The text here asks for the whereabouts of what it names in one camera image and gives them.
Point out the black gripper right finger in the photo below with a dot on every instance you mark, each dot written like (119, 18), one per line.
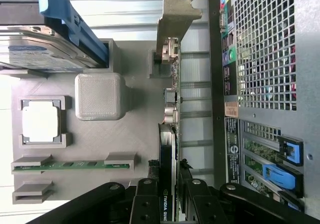
(207, 204)

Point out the blue expansion card latch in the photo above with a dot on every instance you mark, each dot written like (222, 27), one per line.
(277, 176)
(291, 150)

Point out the hard disk with blue caddy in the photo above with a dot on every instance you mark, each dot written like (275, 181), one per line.
(37, 49)

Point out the grey printed parts rack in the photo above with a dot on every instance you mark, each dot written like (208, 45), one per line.
(100, 139)

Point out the silver CPU chip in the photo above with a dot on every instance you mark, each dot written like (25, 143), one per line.
(41, 121)

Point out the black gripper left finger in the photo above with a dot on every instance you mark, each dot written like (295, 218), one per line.
(145, 201)

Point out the green RAM stick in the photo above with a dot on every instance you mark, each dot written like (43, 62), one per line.
(75, 165)

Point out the black open PC case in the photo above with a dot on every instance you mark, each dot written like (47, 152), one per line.
(265, 47)

